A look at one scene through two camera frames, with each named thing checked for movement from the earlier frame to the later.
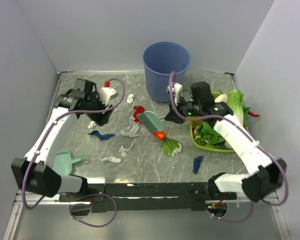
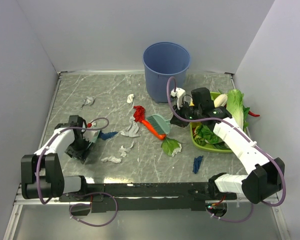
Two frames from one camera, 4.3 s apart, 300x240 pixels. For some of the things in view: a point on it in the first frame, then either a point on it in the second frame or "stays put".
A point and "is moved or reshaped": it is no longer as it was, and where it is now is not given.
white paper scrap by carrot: (176, 151) stays put
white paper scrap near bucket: (130, 98) stays put
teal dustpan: (63, 163) → (90, 135)
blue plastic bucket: (159, 59) stays put
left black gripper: (100, 118) → (81, 154)
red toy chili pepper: (253, 114) stays put
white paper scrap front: (111, 158) stays put
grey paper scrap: (132, 129) stays put
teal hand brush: (152, 120) is moved or reshaped
